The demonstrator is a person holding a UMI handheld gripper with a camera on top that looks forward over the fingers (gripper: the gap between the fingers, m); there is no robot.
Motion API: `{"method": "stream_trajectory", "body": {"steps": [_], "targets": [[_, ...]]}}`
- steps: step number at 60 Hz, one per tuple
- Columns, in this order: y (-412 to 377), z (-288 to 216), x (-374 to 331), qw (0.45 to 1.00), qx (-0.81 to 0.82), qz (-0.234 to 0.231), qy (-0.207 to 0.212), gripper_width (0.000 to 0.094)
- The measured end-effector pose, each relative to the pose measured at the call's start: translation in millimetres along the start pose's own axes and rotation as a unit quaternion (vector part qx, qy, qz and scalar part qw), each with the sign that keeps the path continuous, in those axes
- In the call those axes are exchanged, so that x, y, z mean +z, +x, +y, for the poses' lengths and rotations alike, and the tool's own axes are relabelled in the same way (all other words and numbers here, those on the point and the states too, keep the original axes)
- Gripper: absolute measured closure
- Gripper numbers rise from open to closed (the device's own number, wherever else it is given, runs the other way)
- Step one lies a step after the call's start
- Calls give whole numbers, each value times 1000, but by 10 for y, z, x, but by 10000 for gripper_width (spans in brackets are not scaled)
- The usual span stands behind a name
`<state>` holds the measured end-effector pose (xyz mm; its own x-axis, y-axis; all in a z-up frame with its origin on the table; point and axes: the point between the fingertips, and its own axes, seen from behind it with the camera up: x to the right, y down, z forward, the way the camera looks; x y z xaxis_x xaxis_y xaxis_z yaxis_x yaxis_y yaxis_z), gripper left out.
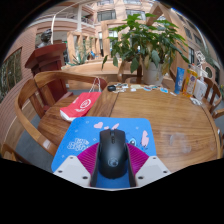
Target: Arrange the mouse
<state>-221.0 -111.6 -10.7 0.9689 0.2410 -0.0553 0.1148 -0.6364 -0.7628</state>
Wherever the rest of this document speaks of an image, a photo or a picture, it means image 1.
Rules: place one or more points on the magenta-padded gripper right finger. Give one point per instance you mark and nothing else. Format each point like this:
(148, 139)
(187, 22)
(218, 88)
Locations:
(151, 170)

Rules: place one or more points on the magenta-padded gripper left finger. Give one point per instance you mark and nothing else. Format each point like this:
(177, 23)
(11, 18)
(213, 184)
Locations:
(71, 170)

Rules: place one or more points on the black computer mouse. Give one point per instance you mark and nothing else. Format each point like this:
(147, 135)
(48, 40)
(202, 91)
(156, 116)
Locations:
(112, 153)

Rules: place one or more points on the blue printed mouse pad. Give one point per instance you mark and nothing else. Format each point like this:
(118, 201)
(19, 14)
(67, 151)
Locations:
(83, 133)

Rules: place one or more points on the red paper bag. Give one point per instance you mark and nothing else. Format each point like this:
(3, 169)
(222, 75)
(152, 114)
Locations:
(80, 106)

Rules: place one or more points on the small white sticker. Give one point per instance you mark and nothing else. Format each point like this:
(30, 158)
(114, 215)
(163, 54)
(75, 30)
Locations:
(173, 94)

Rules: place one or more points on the blue sticker card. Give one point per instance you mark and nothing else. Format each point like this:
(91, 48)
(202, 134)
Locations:
(164, 90)

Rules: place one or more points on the teal sticker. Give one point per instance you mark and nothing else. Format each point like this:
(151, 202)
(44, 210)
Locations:
(147, 88)
(155, 87)

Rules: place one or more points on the clear plastic packet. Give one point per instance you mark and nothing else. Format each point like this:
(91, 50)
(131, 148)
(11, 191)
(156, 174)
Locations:
(196, 101)

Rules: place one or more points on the pale yellow card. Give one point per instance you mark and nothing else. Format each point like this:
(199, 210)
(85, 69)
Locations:
(135, 86)

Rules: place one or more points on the black key bunch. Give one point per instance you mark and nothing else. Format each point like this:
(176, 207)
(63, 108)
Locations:
(111, 88)

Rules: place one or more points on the blue squeeze tube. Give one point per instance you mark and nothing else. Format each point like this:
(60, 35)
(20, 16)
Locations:
(179, 80)

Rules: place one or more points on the orange dish soap bottle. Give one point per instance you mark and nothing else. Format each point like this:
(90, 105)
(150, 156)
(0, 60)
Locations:
(190, 83)

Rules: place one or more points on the red wooden lectern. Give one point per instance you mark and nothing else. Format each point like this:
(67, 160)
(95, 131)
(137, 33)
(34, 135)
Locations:
(46, 60)

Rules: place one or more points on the white abstract sculpture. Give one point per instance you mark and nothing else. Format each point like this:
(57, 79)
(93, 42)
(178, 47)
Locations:
(201, 58)

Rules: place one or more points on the green potted plant white pot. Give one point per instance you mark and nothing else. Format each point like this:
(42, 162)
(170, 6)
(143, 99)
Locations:
(150, 40)

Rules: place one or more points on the dark bust statue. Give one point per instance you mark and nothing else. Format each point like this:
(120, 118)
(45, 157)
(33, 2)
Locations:
(45, 38)

